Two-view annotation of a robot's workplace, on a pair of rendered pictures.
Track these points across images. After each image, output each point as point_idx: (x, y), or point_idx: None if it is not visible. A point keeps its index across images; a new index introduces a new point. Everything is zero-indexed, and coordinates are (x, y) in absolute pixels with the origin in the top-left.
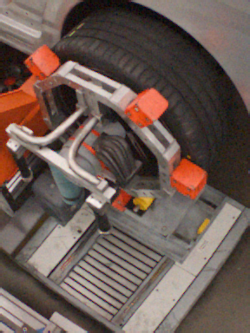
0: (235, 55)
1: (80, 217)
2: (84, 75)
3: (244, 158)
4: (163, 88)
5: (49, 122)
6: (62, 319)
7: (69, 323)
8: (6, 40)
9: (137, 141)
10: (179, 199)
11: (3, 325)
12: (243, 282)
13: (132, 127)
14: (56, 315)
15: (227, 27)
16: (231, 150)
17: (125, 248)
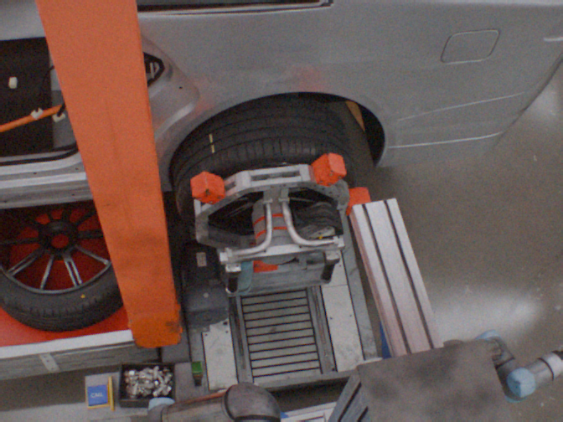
0: (377, 90)
1: None
2: (261, 176)
3: (286, 166)
4: (326, 148)
5: (207, 238)
6: (371, 361)
7: (378, 360)
8: (72, 198)
9: None
10: None
11: (331, 409)
12: None
13: (319, 191)
14: (364, 362)
15: (374, 74)
16: (270, 167)
17: (271, 306)
